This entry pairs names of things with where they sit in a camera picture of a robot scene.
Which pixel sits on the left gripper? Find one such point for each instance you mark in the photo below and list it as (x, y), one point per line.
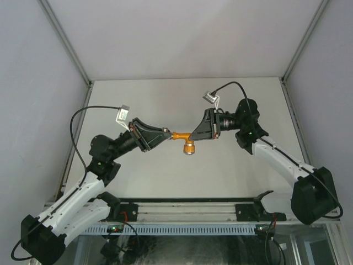
(146, 137)

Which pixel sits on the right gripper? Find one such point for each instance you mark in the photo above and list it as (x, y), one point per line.
(209, 127)

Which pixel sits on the grey metal tee fitting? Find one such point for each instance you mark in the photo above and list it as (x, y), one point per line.
(167, 133)

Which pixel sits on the orange water faucet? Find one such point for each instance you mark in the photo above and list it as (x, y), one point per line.
(189, 146)

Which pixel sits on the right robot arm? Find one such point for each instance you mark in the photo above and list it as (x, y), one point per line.
(313, 195)

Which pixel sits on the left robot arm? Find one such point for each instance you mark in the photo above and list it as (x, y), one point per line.
(46, 236)

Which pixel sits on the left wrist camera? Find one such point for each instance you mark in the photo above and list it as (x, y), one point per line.
(121, 117)

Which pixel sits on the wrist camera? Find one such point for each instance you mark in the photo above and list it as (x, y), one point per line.
(212, 98)
(121, 117)

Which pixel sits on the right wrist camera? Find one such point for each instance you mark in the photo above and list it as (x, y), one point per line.
(212, 98)

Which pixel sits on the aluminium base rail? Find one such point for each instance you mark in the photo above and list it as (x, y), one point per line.
(183, 212)

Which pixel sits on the perforated cable tray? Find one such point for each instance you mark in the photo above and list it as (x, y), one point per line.
(172, 230)

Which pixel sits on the left aluminium frame post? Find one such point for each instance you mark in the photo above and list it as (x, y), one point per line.
(73, 56)

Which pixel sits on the aluminium frame post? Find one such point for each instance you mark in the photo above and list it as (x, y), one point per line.
(305, 39)
(73, 56)

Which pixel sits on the right aluminium frame post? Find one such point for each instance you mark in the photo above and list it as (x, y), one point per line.
(305, 39)

